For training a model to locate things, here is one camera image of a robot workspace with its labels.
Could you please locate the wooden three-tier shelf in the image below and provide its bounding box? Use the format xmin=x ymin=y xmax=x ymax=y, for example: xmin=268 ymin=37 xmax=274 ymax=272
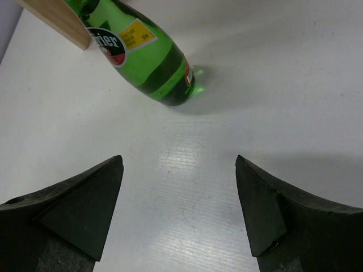
xmin=16 ymin=0 xmax=91 ymax=50

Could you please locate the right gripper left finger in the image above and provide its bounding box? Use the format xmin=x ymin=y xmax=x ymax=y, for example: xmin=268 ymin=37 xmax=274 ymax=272
xmin=1 ymin=155 xmax=124 ymax=271

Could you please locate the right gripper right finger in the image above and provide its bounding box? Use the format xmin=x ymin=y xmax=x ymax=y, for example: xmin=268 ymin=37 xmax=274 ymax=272
xmin=235 ymin=156 xmax=362 ymax=271

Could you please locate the right green glass bottle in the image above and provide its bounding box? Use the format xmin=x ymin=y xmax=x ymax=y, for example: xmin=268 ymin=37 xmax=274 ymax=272
xmin=65 ymin=0 xmax=196 ymax=107

